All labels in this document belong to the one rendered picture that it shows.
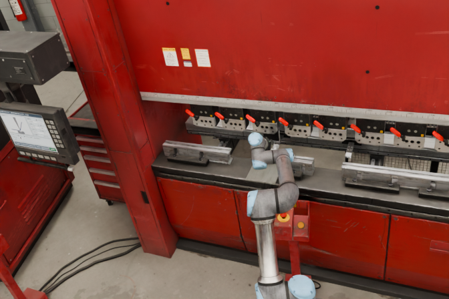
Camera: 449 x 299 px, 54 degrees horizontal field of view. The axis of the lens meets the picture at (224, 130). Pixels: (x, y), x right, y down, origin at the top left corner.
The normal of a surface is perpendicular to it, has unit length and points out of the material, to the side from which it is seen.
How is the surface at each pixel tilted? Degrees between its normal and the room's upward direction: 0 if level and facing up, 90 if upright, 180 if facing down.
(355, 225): 90
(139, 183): 90
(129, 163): 90
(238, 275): 0
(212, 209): 90
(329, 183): 0
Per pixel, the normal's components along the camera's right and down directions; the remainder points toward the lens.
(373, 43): -0.36, 0.57
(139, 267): -0.14, -0.82
